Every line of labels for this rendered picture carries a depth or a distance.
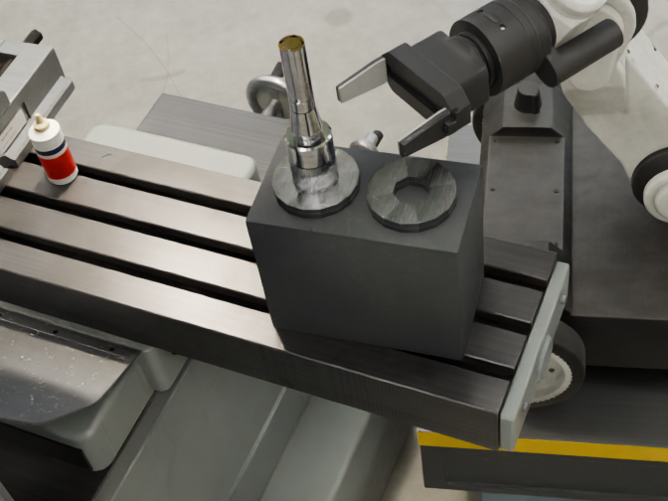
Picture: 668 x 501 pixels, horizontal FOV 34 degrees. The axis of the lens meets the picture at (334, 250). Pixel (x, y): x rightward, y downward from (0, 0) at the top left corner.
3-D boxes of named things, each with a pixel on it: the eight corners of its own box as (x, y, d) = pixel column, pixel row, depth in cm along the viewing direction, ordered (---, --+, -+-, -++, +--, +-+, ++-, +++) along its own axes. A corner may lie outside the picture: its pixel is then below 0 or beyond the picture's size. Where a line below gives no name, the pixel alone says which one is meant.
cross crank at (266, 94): (262, 103, 203) (251, 54, 194) (321, 115, 199) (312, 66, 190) (224, 163, 194) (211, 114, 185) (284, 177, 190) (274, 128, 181)
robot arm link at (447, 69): (376, 29, 113) (466, -22, 117) (383, 97, 121) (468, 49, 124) (453, 91, 106) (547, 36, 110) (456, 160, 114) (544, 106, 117)
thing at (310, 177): (333, 195, 110) (327, 158, 106) (288, 192, 111) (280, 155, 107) (342, 161, 113) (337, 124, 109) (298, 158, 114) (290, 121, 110)
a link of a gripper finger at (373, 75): (342, 107, 116) (389, 81, 117) (338, 84, 113) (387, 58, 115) (333, 99, 116) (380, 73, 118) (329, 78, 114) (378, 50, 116)
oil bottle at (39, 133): (59, 160, 147) (32, 99, 138) (83, 167, 145) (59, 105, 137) (42, 182, 145) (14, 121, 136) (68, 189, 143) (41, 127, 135)
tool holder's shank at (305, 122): (320, 145, 106) (304, 56, 97) (287, 143, 106) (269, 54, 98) (326, 121, 108) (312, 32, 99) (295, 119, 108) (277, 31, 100)
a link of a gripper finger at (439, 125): (396, 135, 107) (446, 106, 109) (399, 158, 110) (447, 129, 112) (407, 144, 107) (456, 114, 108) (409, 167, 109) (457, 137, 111)
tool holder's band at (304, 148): (327, 158, 106) (326, 151, 105) (280, 155, 107) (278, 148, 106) (337, 124, 109) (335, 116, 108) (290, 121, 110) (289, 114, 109)
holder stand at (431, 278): (303, 248, 132) (278, 127, 117) (484, 275, 127) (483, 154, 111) (271, 328, 125) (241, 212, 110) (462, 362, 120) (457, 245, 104)
